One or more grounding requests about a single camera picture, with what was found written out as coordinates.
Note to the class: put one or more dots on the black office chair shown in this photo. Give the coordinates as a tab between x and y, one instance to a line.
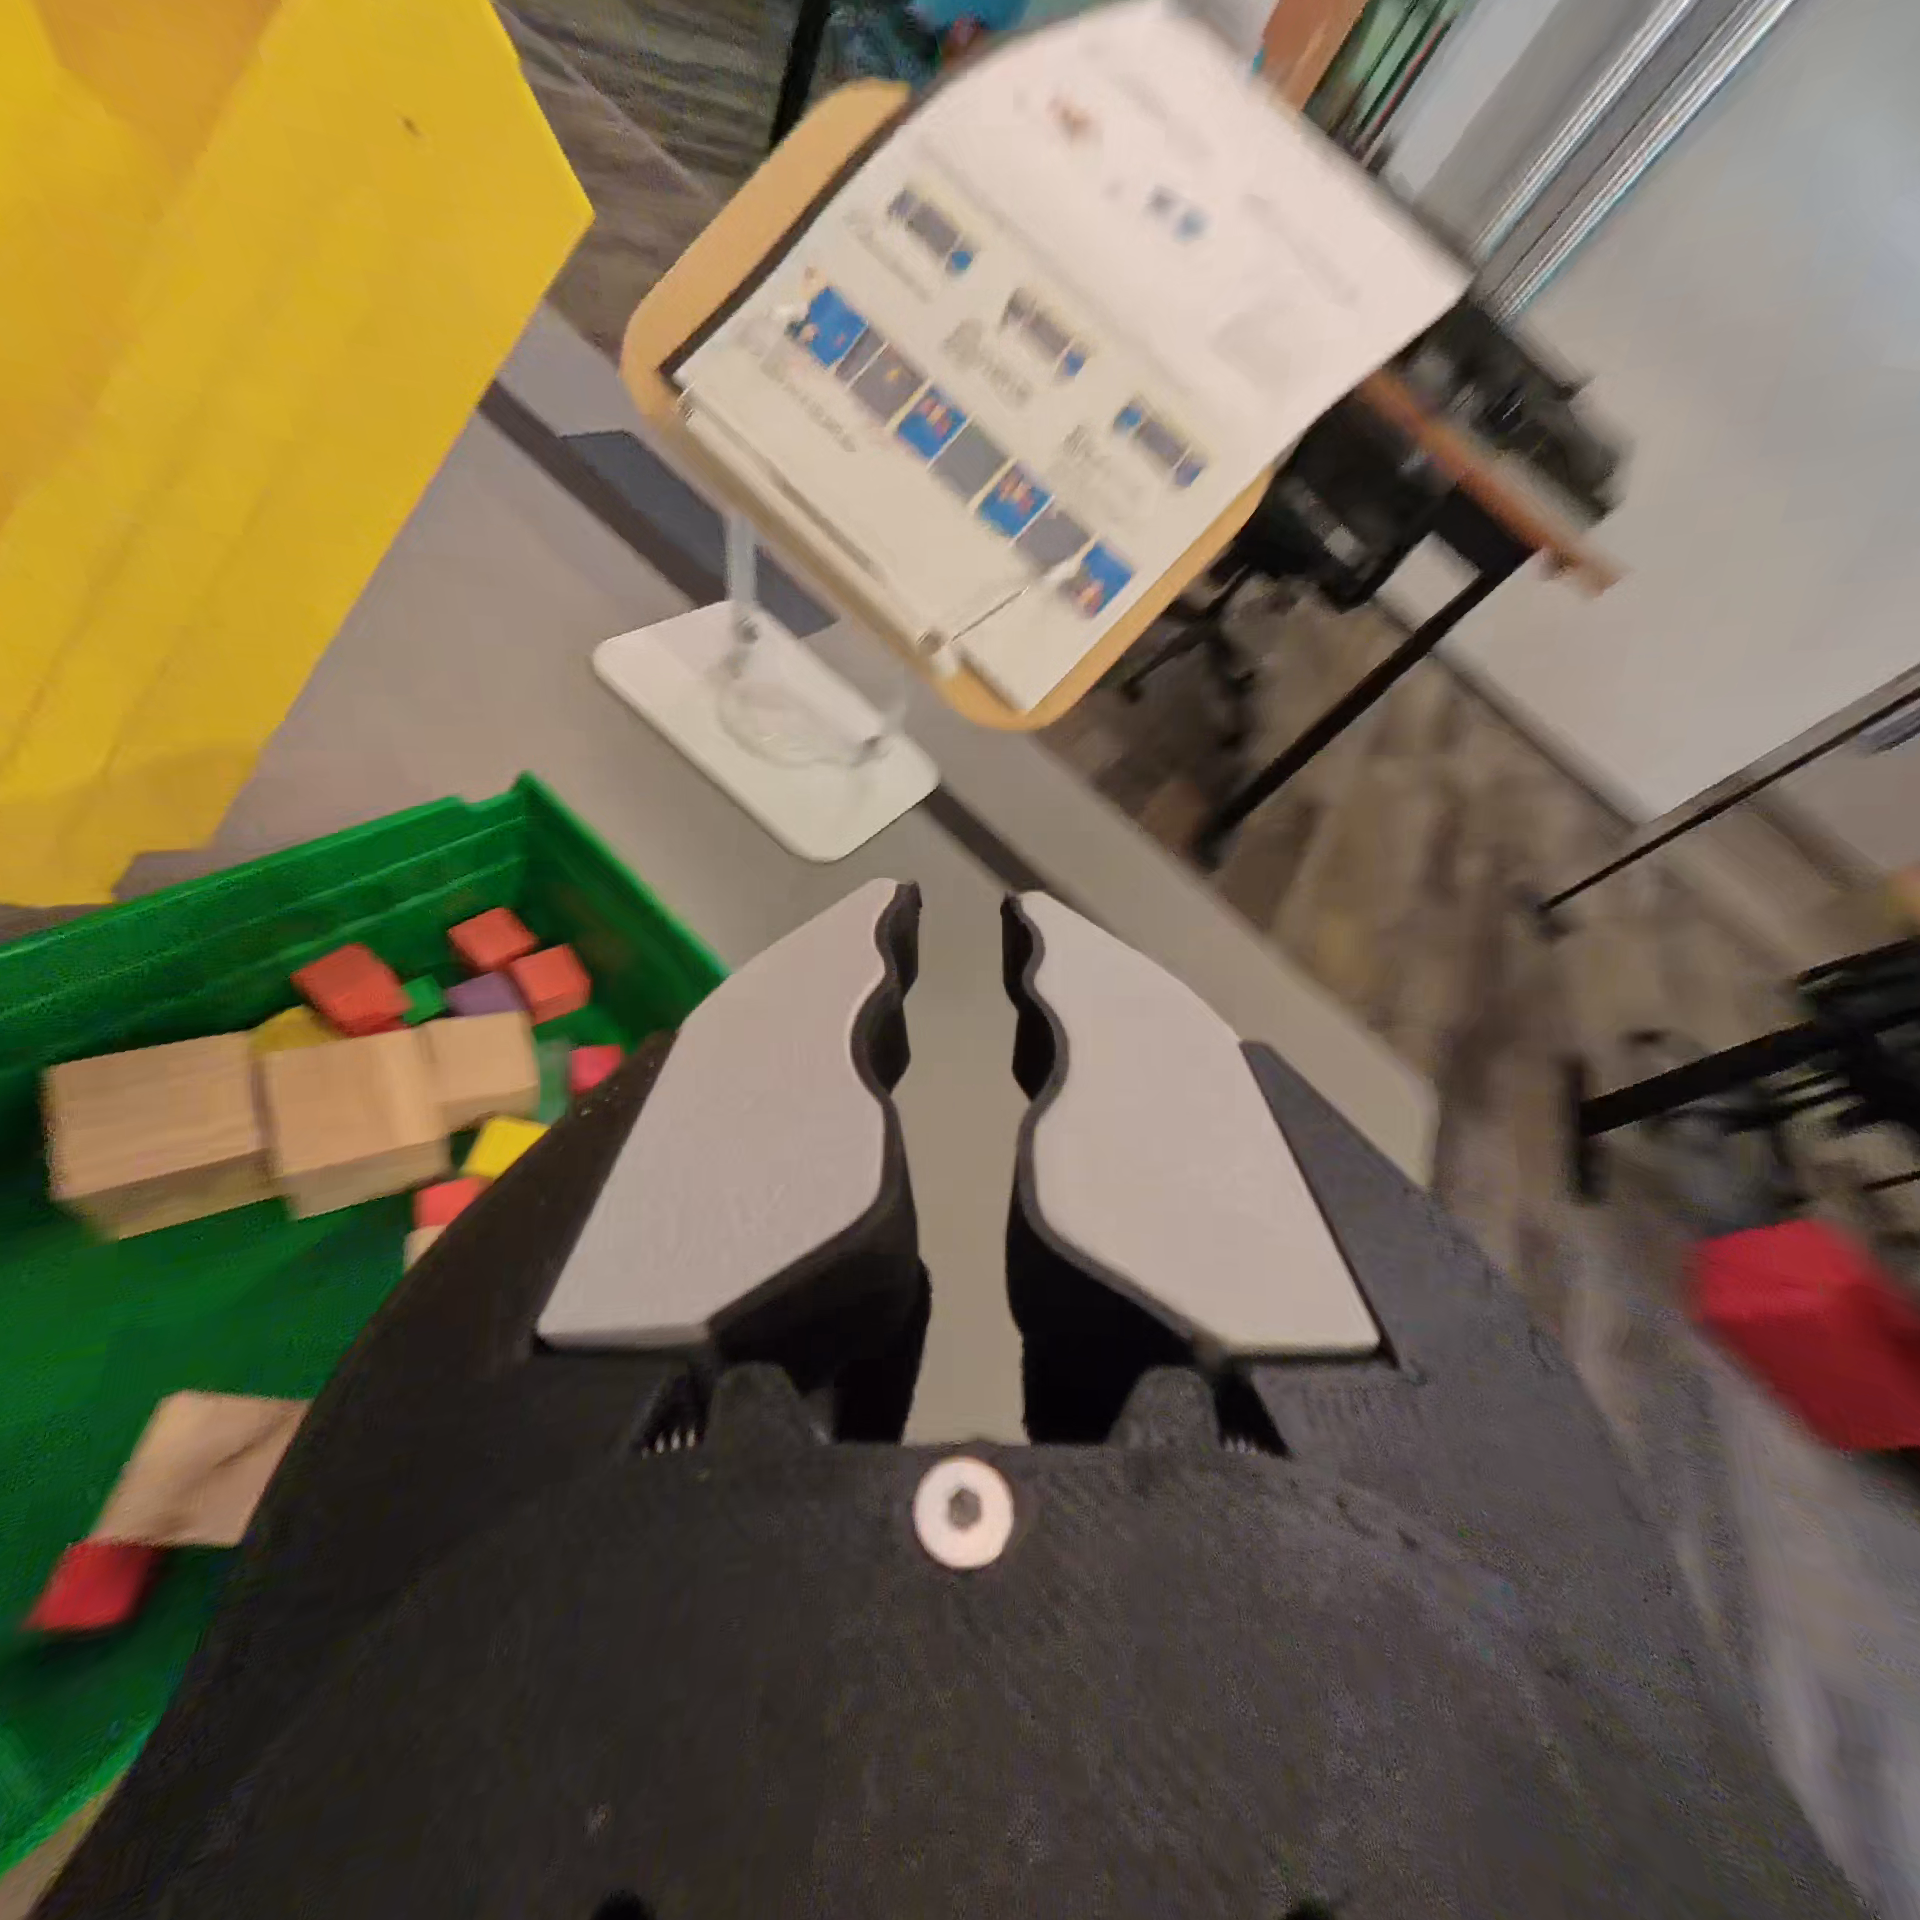
1306	569

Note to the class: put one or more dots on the yellow plastic box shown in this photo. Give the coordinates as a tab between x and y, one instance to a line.
225	375

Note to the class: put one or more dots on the black metal frame chair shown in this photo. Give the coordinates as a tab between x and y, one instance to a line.
1798	1049

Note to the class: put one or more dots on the printed instruction sheet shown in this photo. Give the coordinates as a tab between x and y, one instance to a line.
1141	271

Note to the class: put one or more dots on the red box-shaped object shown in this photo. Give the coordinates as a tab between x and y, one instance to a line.
1814	1329

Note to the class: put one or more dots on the green plastic box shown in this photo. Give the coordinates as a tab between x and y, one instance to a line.
180	1319

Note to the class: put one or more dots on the document stand with white base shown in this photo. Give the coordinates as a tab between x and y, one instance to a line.
780	763

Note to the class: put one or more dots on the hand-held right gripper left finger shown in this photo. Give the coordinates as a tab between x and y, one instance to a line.
733	1171

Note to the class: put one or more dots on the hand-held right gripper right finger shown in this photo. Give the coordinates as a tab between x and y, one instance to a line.
1184	1184

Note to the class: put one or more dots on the black desk with wooden top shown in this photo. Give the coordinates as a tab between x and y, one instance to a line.
1469	450

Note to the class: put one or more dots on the black-legged table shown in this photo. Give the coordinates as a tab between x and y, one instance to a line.
1770	779

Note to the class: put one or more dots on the pile of wooden cubes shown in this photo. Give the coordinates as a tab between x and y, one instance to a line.
346	1109

